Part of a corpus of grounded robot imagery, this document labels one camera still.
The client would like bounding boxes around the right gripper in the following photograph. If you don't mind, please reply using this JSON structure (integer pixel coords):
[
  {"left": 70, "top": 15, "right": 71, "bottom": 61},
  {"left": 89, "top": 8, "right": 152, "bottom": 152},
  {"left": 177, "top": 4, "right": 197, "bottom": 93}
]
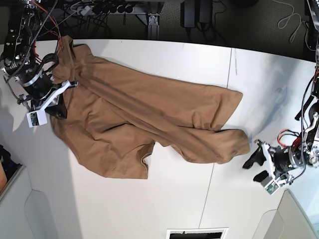
[{"left": 17, "top": 74, "right": 78, "bottom": 120}]

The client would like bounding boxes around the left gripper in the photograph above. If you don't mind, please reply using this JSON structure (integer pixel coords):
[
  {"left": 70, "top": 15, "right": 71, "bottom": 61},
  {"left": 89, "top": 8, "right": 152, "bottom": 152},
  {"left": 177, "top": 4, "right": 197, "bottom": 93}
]
[{"left": 242, "top": 139, "right": 307, "bottom": 187}]

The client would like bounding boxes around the brown t-shirt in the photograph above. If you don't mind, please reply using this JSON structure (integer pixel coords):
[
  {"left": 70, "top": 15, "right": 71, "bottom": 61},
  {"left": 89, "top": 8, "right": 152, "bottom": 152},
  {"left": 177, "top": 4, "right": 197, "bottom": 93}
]
[{"left": 50, "top": 36, "right": 250, "bottom": 179}]

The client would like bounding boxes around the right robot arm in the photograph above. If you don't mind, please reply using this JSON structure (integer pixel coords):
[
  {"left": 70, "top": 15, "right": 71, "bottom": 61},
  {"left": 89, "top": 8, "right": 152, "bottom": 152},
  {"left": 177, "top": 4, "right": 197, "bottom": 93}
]
[{"left": 0, "top": 0, "right": 77, "bottom": 126}]

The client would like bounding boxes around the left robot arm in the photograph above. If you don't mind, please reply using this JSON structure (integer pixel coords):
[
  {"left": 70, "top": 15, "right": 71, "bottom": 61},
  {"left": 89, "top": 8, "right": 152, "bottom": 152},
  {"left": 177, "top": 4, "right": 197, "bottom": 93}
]
[{"left": 243, "top": 45, "right": 319, "bottom": 195}]

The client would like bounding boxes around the grey bin right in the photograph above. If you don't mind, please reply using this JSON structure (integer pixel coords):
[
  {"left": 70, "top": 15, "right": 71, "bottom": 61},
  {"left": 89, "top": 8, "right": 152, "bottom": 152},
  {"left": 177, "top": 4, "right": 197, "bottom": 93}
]
[{"left": 253, "top": 190, "right": 319, "bottom": 239}]

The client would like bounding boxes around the grey bin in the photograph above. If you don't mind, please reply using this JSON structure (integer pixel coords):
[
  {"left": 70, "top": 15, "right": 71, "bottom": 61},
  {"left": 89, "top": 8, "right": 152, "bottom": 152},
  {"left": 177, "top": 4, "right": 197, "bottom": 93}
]
[
  {"left": 253, "top": 190, "right": 319, "bottom": 239},
  {"left": 0, "top": 166, "right": 59, "bottom": 239}
]

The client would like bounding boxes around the white framed floor vent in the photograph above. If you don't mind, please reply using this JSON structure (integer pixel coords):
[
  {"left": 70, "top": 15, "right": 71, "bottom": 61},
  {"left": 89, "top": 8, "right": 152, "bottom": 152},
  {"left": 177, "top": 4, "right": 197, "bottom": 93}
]
[{"left": 165, "top": 228, "right": 229, "bottom": 239}]

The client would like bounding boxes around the grey bin left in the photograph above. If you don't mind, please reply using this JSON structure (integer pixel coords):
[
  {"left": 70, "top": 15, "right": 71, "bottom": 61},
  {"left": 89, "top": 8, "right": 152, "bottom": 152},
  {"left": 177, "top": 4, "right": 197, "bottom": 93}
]
[{"left": 0, "top": 166, "right": 59, "bottom": 239}]

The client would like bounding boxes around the aluminium table leg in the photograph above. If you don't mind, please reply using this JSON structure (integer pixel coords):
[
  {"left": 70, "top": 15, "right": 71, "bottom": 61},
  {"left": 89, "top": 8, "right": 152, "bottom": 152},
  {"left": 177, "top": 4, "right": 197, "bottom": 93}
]
[{"left": 148, "top": 14, "right": 160, "bottom": 40}]

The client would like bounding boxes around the black power adapter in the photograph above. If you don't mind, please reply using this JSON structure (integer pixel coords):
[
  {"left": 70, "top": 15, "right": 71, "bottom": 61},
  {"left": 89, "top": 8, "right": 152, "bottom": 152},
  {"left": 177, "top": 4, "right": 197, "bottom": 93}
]
[{"left": 180, "top": 0, "right": 195, "bottom": 28}]

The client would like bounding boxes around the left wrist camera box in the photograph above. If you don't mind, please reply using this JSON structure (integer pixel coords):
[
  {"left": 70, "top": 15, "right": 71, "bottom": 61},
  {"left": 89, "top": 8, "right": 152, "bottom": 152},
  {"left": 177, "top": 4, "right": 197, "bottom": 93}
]
[{"left": 261, "top": 177, "right": 280, "bottom": 195}]

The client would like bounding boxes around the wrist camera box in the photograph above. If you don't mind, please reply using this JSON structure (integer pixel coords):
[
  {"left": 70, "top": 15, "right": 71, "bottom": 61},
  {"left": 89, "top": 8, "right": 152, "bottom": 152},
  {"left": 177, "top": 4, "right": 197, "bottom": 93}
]
[
  {"left": 261, "top": 177, "right": 280, "bottom": 195},
  {"left": 26, "top": 110, "right": 47, "bottom": 128}
]

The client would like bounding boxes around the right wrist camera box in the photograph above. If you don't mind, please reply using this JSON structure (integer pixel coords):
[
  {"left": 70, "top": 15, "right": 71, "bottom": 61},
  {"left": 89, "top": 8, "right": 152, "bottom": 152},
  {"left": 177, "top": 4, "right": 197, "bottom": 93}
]
[{"left": 26, "top": 110, "right": 47, "bottom": 128}]

